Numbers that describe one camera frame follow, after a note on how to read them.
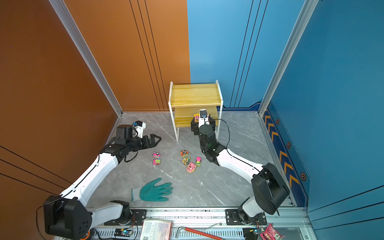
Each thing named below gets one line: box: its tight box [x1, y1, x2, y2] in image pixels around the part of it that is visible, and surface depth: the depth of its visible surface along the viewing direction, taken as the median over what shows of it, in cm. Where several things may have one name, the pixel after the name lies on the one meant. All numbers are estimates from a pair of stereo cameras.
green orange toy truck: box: [182, 157, 191, 166], surface depth 93 cm
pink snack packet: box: [259, 223, 286, 240], surface depth 69 cm
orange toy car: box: [180, 150, 189, 157], surface depth 96 cm
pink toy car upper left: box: [152, 152, 161, 159], surface depth 96 cm
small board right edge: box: [242, 228, 259, 240], surface depth 71 cm
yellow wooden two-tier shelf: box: [168, 80, 224, 142], surface depth 85 cm
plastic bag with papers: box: [140, 219, 173, 240], surface depth 68 cm
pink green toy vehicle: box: [195, 156, 202, 167], surface depth 93 cm
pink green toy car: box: [152, 159, 161, 166], surface depth 93 cm
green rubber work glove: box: [131, 177, 173, 202], surface depth 82 cm
